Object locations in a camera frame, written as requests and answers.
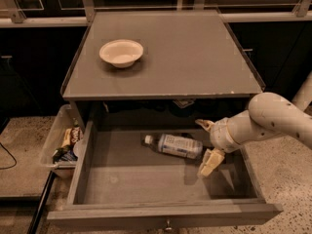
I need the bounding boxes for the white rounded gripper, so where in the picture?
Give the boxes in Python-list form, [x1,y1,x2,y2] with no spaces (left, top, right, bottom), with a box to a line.
[195,118,241,177]

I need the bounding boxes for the blue plastic water bottle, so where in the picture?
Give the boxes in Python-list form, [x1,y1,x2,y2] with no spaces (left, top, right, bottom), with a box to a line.
[143,134,203,160]

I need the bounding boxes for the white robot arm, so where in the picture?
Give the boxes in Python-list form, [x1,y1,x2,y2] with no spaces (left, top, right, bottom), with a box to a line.
[195,72,312,177]

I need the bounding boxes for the grey cabinet with counter top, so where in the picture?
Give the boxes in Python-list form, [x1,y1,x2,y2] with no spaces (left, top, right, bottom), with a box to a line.
[61,11,265,116]

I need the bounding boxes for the open grey top drawer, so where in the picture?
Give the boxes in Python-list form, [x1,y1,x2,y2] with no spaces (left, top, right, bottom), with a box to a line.
[48,120,283,231]

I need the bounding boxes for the white paper bowl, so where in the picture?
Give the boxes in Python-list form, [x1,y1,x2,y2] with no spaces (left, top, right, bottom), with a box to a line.
[98,39,143,68]

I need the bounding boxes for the snack bag in bin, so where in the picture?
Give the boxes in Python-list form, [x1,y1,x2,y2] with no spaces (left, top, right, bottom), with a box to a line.
[61,127,83,147]

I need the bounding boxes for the dark snack packet in bin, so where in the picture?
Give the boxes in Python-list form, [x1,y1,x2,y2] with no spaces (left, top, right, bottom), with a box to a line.
[53,145,77,163]

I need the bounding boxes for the clear plastic storage bin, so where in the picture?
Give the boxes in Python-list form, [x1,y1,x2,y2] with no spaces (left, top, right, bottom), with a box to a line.
[40,104,80,178]

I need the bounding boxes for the black cable on floor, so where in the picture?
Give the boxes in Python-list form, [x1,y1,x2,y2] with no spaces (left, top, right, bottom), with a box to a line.
[0,142,18,171]

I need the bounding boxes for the metal railing frame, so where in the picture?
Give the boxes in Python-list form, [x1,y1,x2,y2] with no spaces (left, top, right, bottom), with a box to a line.
[0,0,312,27]

